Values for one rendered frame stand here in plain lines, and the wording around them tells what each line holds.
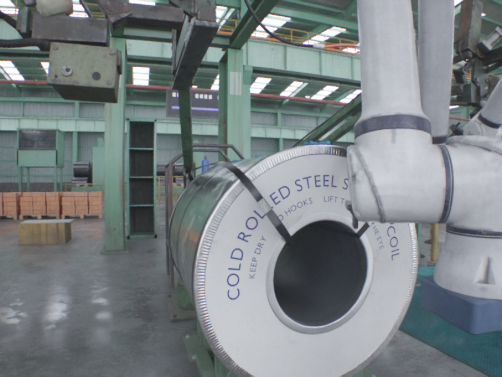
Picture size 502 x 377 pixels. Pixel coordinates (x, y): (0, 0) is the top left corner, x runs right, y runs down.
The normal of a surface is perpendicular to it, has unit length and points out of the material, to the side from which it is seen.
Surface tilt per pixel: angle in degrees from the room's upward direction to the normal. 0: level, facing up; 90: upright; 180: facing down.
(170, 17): 90
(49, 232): 90
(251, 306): 90
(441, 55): 111
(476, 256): 77
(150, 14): 90
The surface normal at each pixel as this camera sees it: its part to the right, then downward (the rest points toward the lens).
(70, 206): 0.37, 0.02
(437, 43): -0.37, 0.38
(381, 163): -0.43, -0.28
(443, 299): -0.99, 0.00
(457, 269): -0.87, -0.36
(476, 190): -0.29, 0.07
